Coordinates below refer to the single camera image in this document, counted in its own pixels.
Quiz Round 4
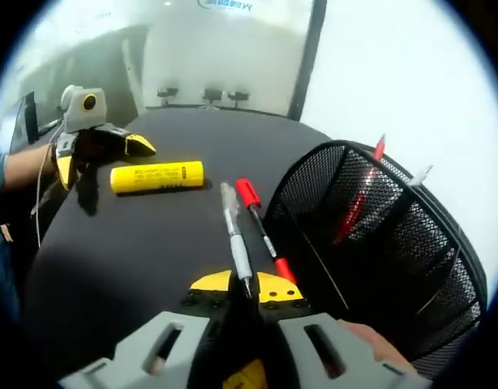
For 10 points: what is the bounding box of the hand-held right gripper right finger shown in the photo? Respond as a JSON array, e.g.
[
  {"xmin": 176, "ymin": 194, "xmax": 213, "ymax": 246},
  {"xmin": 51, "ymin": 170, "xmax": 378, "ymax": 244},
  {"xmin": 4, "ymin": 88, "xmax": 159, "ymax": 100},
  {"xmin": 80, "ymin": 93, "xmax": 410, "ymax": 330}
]
[{"xmin": 255, "ymin": 271, "xmax": 432, "ymax": 389}]

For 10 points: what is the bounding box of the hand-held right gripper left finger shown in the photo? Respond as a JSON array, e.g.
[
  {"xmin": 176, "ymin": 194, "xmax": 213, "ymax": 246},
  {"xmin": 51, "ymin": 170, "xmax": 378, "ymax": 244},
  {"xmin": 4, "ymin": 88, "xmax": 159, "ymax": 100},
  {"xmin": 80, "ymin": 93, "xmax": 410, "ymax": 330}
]
[{"xmin": 58, "ymin": 270, "xmax": 234, "ymax": 389}]

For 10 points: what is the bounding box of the yellow glue stick black print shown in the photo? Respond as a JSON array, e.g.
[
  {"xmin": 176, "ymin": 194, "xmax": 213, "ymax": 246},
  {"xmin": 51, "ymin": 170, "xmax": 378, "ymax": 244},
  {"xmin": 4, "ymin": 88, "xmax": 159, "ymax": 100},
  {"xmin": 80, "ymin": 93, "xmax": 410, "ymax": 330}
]
[{"xmin": 109, "ymin": 160, "xmax": 206, "ymax": 195}]

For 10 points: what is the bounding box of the red-capped pen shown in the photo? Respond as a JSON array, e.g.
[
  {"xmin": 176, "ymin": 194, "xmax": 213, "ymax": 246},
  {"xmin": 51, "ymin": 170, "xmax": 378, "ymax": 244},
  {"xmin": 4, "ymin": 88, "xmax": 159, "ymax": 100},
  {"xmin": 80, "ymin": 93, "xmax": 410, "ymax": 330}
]
[{"xmin": 235, "ymin": 177, "xmax": 298, "ymax": 285}]

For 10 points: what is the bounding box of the clear pen grey grip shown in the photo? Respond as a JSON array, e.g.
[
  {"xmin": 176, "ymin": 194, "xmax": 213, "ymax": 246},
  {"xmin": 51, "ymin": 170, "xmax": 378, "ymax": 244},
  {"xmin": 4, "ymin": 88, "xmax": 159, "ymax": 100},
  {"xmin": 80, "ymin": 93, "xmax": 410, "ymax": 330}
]
[{"xmin": 219, "ymin": 181, "xmax": 255, "ymax": 300}]

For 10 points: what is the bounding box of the black mesh holder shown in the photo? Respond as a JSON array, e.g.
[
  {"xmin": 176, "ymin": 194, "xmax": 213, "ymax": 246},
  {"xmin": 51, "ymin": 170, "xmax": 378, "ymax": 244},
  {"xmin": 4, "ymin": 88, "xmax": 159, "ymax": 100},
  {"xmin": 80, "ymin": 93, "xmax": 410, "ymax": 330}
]
[{"xmin": 264, "ymin": 139, "xmax": 488, "ymax": 381}]

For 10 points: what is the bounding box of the white pen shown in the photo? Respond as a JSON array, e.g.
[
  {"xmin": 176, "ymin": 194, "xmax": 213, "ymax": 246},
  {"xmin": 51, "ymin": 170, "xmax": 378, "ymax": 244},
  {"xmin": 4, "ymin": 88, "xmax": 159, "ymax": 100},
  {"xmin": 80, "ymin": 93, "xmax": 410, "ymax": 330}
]
[{"xmin": 406, "ymin": 163, "xmax": 434, "ymax": 188}]

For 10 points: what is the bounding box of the red pen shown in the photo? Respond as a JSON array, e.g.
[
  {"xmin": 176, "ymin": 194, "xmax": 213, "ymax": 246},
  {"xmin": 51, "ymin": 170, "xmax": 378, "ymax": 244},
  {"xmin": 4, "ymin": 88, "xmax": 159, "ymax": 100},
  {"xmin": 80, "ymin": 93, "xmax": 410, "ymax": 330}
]
[{"xmin": 332, "ymin": 132, "xmax": 387, "ymax": 246}]

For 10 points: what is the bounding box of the person's right hand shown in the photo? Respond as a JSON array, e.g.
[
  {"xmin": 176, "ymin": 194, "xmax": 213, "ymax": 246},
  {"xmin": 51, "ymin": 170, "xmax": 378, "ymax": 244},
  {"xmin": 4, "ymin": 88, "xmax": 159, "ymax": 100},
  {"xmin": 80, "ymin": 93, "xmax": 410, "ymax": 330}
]
[{"xmin": 338, "ymin": 319, "xmax": 417, "ymax": 376}]

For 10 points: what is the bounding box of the black upright panel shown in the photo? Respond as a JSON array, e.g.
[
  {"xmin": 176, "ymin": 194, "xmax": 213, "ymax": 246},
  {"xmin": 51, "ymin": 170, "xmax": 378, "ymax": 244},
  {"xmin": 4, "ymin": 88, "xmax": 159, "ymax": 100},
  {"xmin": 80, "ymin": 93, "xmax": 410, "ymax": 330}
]
[{"xmin": 23, "ymin": 91, "xmax": 40, "ymax": 145}]

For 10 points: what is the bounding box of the black office chair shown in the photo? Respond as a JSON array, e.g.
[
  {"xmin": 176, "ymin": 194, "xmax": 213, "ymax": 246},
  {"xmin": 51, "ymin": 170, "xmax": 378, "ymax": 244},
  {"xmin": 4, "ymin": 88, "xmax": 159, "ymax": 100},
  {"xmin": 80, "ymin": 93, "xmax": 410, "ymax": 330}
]
[
  {"xmin": 227, "ymin": 90, "xmax": 251, "ymax": 110},
  {"xmin": 202, "ymin": 88, "xmax": 225, "ymax": 107},
  {"xmin": 157, "ymin": 85, "xmax": 180, "ymax": 107}
]

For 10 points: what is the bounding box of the white cable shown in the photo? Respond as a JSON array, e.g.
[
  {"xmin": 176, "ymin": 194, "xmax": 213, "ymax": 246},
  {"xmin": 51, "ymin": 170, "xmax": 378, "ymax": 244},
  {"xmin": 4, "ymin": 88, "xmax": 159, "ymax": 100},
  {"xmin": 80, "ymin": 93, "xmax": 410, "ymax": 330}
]
[{"xmin": 32, "ymin": 120, "xmax": 66, "ymax": 249}]

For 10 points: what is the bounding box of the black partition frame post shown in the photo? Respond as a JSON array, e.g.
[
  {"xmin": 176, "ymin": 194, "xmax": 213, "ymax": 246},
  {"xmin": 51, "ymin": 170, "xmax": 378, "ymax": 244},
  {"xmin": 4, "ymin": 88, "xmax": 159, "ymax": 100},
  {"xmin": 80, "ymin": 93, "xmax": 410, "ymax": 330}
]
[{"xmin": 287, "ymin": 0, "xmax": 328, "ymax": 122}]

